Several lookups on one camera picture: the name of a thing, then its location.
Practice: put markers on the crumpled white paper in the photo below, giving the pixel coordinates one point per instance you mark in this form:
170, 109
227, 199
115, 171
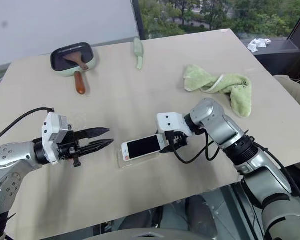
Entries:
258, 44

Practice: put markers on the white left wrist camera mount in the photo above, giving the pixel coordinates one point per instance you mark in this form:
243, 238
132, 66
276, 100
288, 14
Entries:
52, 130

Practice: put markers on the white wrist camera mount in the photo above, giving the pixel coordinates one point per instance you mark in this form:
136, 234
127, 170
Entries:
171, 122
52, 130

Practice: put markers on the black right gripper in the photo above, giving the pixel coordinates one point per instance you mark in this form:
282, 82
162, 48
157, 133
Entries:
180, 140

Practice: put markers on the black window frame post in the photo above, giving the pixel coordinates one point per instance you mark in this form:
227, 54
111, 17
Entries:
140, 17

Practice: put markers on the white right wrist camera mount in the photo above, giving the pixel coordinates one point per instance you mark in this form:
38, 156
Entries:
171, 122

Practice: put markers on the green towel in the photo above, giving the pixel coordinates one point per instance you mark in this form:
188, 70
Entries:
230, 87

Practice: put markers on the beige cushion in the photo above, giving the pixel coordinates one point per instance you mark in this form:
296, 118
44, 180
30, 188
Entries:
293, 91

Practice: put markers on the dark rounded shape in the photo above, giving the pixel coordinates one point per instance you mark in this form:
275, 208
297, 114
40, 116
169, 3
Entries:
202, 217

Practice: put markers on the brown wooden spatula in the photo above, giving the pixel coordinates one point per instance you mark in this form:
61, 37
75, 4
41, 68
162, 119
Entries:
76, 60

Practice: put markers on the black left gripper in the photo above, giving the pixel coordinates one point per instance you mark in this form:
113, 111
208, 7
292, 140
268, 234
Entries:
67, 147

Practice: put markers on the white smartphone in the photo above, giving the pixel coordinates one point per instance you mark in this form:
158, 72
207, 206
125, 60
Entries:
143, 147

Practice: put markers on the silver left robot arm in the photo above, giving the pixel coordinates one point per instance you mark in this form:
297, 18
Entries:
7, 162

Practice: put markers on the clear plastic phone case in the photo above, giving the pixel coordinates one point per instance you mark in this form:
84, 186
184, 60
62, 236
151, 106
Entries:
140, 162

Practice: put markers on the light green plastic utensil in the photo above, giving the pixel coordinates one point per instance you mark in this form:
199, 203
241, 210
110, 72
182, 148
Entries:
138, 48

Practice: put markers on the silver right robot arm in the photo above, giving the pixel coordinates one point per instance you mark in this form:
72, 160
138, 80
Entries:
260, 165

